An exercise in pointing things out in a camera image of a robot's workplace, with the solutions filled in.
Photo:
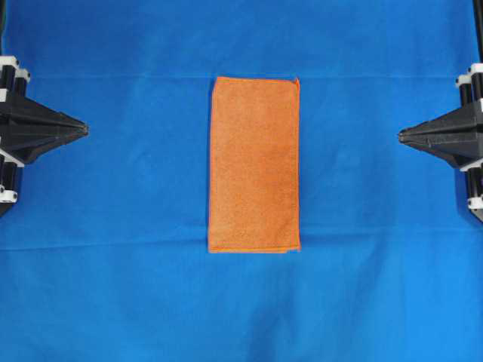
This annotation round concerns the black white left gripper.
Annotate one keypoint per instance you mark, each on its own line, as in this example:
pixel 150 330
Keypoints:
pixel 23 145

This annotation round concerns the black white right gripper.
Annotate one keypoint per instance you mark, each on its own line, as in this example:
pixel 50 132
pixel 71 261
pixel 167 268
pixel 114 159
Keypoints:
pixel 463 153

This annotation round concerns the orange microfiber towel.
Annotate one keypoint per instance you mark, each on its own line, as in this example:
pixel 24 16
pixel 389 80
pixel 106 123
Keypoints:
pixel 254 168

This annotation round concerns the blue table cloth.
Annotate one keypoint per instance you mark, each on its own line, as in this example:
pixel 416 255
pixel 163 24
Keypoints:
pixel 105 256

